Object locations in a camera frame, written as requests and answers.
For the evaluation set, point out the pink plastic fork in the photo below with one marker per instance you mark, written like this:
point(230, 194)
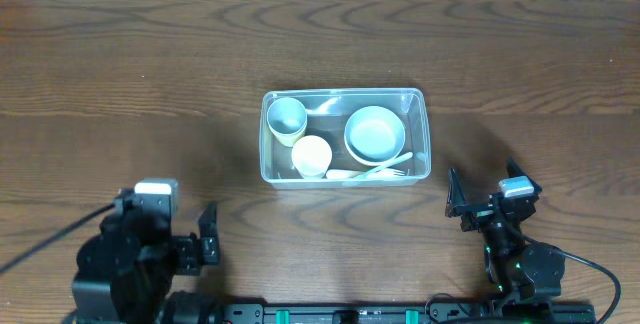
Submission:
point(341, 174)

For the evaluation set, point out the mint green plastic spoon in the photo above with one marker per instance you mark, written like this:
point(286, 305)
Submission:
point(398, 160)

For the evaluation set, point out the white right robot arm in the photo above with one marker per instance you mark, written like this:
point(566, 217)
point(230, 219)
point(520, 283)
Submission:
point(527, 273)

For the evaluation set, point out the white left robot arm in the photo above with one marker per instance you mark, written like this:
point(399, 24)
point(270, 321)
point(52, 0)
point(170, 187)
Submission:
point(125, 273)

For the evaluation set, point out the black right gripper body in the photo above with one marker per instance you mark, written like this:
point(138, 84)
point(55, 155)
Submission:
point(480, 217)

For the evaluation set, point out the yellow plastic bowl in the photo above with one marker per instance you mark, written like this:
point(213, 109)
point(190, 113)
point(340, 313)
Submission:
point(373, 158)

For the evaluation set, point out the cream white plastic cup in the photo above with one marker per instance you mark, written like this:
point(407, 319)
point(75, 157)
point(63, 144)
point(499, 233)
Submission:
point(312, 156)

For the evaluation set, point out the clear plastic container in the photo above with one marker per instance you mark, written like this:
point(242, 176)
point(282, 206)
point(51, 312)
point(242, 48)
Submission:
point(327, 113)

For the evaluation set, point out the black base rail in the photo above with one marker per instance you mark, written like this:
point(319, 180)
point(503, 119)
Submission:
point(437, 311)

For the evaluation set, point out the yellow plastic cup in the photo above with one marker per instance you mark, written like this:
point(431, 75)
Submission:
point(289, 140)

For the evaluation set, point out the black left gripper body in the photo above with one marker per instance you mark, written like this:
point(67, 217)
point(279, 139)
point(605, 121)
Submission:
point(190, 255)

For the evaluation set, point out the grey plastic cup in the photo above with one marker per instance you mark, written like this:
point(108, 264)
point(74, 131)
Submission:
point(286, 117)

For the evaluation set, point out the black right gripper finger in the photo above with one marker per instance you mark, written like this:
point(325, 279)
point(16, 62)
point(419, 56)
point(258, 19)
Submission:
point(456, 198)
point(514, 170)

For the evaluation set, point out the grey plastic bowl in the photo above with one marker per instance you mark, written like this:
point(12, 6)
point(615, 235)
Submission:
point(375, 128)

